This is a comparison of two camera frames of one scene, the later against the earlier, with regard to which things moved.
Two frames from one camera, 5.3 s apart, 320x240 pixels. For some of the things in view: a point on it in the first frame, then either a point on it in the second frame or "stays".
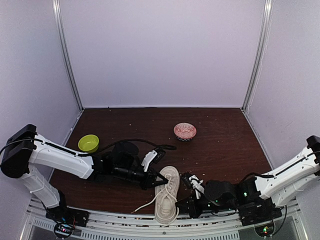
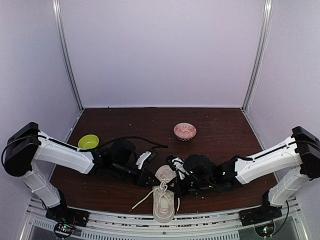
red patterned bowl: [185, 132] stays
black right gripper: [194, 211] to [180, 190]
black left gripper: [148, 181] stays
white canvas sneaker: [167, 195] stays
